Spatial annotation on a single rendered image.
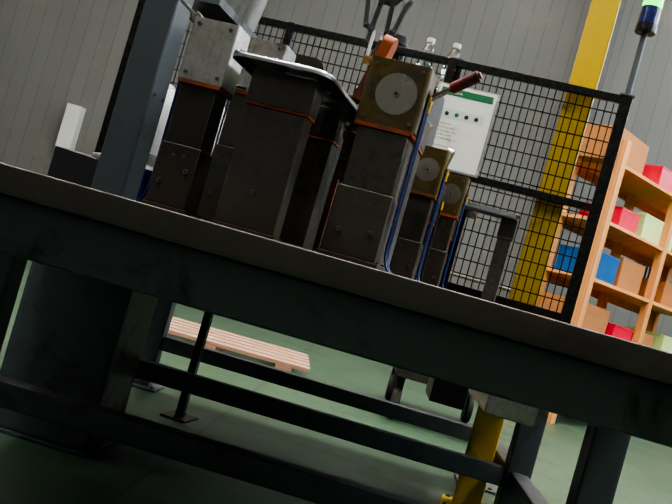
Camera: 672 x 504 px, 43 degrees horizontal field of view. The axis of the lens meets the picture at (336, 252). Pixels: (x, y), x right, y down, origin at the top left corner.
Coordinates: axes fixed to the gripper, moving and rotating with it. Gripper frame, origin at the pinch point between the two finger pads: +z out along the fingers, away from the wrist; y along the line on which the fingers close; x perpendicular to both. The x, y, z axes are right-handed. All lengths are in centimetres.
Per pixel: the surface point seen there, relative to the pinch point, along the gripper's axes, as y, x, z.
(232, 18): -29.6, -35.7, 12.0
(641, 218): 242, 533, -55
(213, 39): -25, -67, 24
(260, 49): -20.9, -41.6, 18.0
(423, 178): 21.2, -9.7, 30.5
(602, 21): 71, 85, -52
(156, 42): -39, -54, 25
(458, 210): 35, 23, 32
